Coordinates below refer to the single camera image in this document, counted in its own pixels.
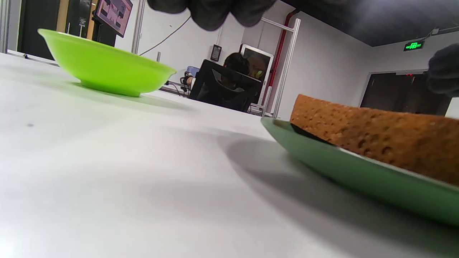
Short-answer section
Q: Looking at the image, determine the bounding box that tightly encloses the person's left hand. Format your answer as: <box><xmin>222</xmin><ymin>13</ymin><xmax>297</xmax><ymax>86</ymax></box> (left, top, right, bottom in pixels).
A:
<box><xmin>147</xmin><ymin>0</ymin><xmax>277</xmax><ymax>32</ymax></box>

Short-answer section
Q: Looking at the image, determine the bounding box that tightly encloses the black office chair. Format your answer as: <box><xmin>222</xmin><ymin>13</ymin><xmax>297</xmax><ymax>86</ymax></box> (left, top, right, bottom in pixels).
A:
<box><xmin>188</xmin><ymin>59</ymin><xmax>263</xmax><ymax>113</ymax></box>

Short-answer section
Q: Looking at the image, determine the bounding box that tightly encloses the orange-brown bread slice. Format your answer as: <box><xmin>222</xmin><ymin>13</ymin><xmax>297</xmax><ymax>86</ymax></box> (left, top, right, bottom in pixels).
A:
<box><xmin>290</xmin><ymin>94</ymin><xmax>459</xmax><ymax>187</ymax></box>

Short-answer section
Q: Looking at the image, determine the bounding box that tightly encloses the grey wall cable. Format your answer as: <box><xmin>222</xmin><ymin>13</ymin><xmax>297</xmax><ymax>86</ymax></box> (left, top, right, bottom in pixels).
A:
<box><xmin>139</xmin><ymin>16</ymin><xmax>192</xmax><ymax>56</ymax></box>

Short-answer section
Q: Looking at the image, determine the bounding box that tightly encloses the dark double door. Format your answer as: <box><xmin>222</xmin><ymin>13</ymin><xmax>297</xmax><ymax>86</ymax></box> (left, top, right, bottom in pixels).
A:
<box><xmin>360</xmin><ymin>71</ymin><xmax>453</xmax><ymax>116</ymax></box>

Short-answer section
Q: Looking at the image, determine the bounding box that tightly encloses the white framed screen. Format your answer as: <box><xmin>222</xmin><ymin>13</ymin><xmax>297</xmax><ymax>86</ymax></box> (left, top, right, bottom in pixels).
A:
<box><xmin>239</xmin><ymin>43</ymin><xmax>274</xmax><ymax>105</ymax></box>

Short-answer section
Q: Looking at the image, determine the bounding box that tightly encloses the light green plate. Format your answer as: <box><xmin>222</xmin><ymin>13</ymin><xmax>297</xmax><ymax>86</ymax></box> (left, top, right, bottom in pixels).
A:
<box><xmin>261</xmin><ymin>117</ymin><xmax>459</xmax><ymax>227</ymax></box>

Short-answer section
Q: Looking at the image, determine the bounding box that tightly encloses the aluminium frame rig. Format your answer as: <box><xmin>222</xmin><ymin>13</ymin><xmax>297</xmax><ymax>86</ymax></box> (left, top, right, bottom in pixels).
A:
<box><xmin>131</xmin><ymin>0</ymin><xmax>301</xmax><ymax>119</ymax></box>

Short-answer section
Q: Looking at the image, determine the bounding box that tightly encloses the pink-screen monitor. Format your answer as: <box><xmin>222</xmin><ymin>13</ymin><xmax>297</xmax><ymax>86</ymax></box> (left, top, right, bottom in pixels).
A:
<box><xmin>93</xmin><ymin>0</ymin><xmax>133</xmax><ymax>38</ymax></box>

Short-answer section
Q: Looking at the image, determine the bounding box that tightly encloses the black door with orange windows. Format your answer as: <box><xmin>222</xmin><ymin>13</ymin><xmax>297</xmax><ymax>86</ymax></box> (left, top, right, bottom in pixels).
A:
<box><xmin>17</xmin><ymin>0</ymin><xmax>117</xmax><ymax>61</ymax></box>

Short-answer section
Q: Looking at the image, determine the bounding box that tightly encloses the red wall pipe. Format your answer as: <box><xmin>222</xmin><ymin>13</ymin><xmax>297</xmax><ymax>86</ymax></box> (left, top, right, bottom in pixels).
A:
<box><xmin>261</xmin><ymin>9</ymin><xmax>300</xmax><ymax>107</ymax></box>

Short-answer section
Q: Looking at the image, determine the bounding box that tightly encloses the green exit sign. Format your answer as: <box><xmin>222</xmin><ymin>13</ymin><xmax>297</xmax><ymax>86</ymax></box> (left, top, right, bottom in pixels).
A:
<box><xmin>403</xmin><ymin>40</ymin><xmax>425</xmax><ymax>52</ymax></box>

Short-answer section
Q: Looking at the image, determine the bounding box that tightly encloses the person's right hand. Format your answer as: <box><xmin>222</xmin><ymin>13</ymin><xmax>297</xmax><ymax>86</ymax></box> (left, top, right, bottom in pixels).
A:
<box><xmin>425</xmin><ymin>44</ymin><xmax>459</xmax><ymax>98</ymax></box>

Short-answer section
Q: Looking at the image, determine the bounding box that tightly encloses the lime green plastic bowl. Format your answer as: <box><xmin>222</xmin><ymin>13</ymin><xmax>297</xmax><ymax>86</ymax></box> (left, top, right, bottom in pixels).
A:
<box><xmin>38</xmin><ymin>29</ymin><xmax>177</xmax><ymax>97</ymax></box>

